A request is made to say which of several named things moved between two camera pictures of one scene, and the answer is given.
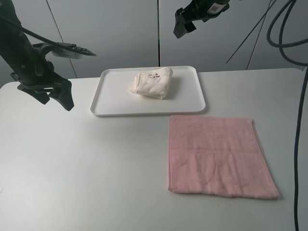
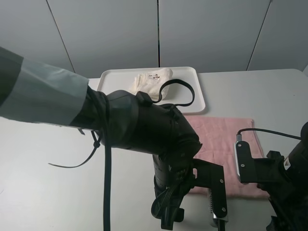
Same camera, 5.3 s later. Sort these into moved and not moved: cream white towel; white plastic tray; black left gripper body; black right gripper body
Moved: black right gripper body; black left gripper body
Not moved: white plastic tray; cream white towel
